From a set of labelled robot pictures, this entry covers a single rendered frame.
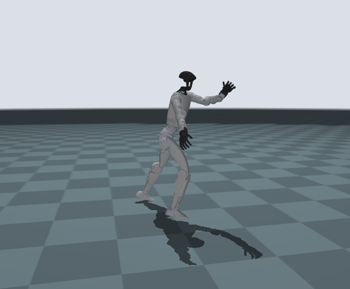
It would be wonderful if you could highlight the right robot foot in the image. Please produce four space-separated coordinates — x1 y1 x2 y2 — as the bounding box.
165 208 189 219

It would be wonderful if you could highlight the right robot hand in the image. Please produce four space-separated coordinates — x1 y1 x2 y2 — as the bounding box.
179 127 192 150

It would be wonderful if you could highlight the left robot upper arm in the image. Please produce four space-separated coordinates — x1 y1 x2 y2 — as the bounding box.
187 92 210 106

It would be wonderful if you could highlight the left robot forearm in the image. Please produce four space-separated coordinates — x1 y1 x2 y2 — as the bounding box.
209 93 225 104

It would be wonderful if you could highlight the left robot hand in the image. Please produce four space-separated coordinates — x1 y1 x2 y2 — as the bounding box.
219 81 236 98

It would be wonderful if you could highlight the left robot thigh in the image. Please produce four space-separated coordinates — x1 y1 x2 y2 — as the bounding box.
151 148 170 173

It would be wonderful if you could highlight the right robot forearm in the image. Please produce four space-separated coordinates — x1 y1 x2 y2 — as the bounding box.
176 109 187 132

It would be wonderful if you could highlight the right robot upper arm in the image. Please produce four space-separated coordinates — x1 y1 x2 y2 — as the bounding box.
170 95 186 117

